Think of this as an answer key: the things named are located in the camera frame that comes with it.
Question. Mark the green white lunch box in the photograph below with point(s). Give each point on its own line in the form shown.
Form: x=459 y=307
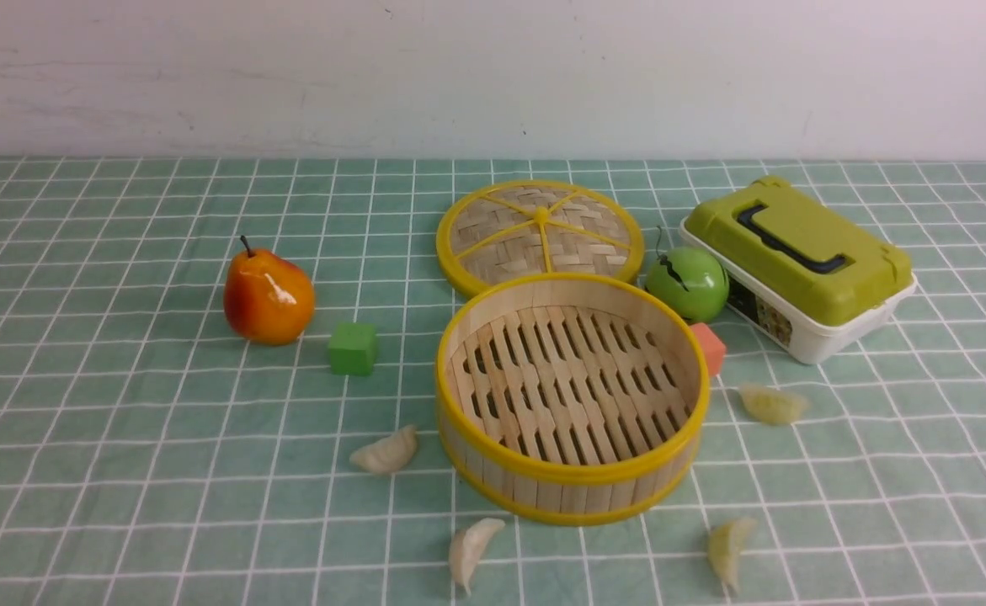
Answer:
x=807 y=277

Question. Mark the white dumpling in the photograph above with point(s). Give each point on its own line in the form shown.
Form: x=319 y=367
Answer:
x=467 y=547
x=387 y=455

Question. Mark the white dumpling front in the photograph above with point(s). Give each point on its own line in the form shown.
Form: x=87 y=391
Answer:
x=467 y=547

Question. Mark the orange cube block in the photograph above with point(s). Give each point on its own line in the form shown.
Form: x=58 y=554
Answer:
x=712 y=347

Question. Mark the bamboo steamer tray yellow rim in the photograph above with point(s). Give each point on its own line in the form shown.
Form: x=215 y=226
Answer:
x=570 y=399

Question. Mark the yellowish dumpling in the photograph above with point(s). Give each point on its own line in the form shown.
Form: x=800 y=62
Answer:
x=725 y=545
x=771 y=405

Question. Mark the green toy apple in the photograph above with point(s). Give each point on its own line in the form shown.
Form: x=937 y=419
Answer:
x=688 y=280

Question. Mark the woven bamboo steamer lid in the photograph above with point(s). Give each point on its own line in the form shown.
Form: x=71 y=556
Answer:
x=513 y=230

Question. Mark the orange red toy pear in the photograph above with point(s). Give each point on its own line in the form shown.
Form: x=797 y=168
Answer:
x=267 y=300

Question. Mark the green cube block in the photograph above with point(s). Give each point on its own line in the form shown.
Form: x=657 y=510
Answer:
x=353 y=349

